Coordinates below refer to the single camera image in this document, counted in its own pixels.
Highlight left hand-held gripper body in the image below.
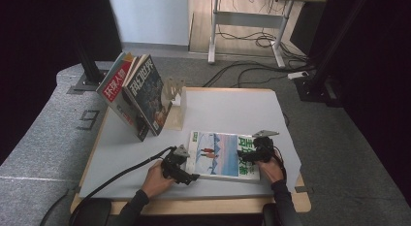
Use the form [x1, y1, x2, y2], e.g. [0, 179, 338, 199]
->
[161, 144, 192, 185]

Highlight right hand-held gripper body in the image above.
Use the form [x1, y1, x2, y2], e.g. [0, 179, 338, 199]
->
[251, 129, 280, 164]

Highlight thick white book green label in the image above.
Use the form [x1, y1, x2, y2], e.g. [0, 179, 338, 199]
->
[185, 130, 262, 184]

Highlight beige expandable book rack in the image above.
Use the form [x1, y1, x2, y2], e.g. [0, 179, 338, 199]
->
[161, 77, 188, 132]

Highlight dark blue illustrated magazine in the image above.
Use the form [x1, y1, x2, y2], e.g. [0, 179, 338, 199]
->
[121, 53, 174, 137]

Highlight grey portrait cover magazine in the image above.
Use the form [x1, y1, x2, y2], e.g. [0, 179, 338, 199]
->
[96, 51, 150, 143]

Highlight person's right hand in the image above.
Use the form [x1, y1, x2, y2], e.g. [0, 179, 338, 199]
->
[256, 156, 285, 184]

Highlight person's left hand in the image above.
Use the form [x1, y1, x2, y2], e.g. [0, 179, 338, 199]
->
[141, 159, 177, 200]

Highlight wooden table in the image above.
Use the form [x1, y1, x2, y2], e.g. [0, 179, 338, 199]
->
[70, 85, 313, 217]

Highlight black armrest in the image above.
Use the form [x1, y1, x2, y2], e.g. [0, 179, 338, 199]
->
[262, 203, 282, 226]
[69, 198, 112, 226]

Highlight black slanted stand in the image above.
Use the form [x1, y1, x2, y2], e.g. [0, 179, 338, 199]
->
[292, 0, 372, 108]

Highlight white power strip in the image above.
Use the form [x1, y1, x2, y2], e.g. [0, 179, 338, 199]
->
[287, 70, 310, 81]

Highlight black curtain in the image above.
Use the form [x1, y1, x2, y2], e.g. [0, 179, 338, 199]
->
[290, 0, 411, 201]
[0, 0, 125, 166]

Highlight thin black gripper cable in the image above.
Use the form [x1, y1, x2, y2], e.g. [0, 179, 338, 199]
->
[272, 146, 289, 185]

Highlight thick black gripper cable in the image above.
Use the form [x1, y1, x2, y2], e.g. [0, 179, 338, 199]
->
[39, 145, 178, 226]

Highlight black floor cable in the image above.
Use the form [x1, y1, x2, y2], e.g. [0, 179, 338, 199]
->
[202, 60, 316, 88]

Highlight tangle of black cables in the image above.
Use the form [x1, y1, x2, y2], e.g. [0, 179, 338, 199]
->
[215, 31, 308, 64]

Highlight black stand with base plate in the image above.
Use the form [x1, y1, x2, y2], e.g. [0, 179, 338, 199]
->
[73, 38, 111, 93]

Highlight white metal desk frame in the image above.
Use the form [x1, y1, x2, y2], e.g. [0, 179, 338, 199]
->
[206, 0, 328, 69]

